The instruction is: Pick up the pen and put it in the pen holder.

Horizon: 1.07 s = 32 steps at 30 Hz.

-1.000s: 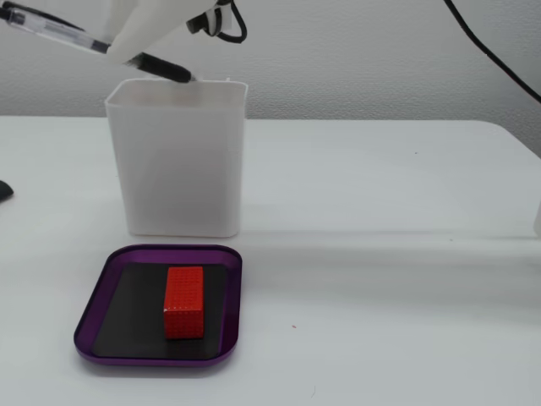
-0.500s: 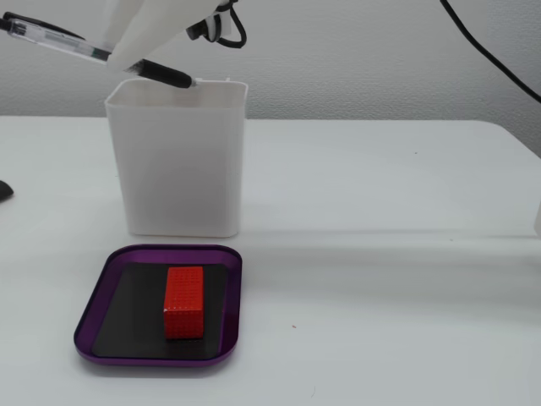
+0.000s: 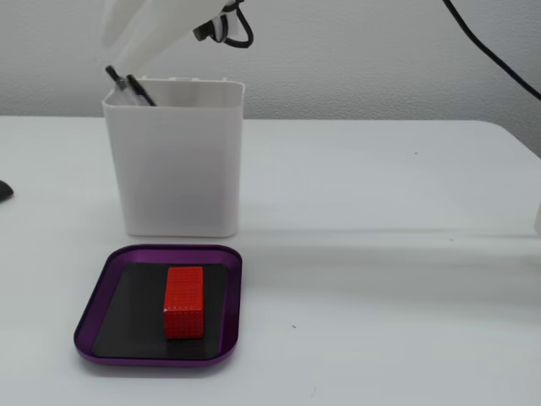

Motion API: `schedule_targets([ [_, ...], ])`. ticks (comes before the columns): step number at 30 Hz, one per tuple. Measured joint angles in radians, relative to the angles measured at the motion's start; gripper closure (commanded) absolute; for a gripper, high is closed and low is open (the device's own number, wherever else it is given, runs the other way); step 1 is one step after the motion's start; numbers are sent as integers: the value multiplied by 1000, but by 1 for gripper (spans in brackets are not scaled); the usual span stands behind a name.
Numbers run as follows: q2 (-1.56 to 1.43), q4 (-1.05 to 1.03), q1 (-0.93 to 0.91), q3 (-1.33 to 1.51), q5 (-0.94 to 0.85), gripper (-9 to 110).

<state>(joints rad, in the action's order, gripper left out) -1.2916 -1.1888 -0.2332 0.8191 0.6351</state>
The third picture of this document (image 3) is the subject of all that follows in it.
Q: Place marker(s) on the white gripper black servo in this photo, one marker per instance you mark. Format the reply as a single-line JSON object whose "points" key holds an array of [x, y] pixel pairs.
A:
{"points": [[136, 37]]}

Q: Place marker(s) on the red studded block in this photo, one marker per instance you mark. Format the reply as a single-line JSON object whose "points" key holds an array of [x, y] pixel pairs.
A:
{"points": [[184, 304]]}

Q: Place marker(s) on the white plastic pen holder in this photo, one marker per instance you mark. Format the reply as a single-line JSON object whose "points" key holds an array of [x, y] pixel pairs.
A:
{"points": [[177, 169]]}

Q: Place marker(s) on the black rounded object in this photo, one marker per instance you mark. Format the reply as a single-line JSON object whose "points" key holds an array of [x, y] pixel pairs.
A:
{"points": [[5, 192]]}

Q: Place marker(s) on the purple metal tray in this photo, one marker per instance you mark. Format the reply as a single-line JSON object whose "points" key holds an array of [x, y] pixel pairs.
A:
{"points": [[127, 254]]}

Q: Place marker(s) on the black clear ballpoint pen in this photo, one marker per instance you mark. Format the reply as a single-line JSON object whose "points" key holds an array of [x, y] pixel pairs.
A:
{"points": [[141, 91]]}

